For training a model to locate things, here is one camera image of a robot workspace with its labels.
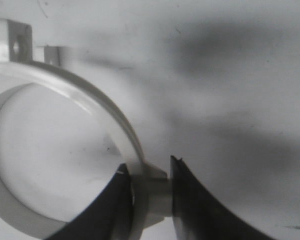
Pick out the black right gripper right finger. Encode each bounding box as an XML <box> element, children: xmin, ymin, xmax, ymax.
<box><xmin>170</xmin><ymin>155</ymin><xmax>272</xmax><ymax>240</ymax></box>

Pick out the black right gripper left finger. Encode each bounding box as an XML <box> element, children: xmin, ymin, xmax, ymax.
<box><xmin>48</xmin><ymin>164</ymin><xmax>134</xmax><ymax>240</ymax></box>

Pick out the white half pipe clamp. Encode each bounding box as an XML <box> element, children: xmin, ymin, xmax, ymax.
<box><xmin>0</xmin><ymin>46</ymin><xmax>73</xmax><ymax>240</ymax></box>

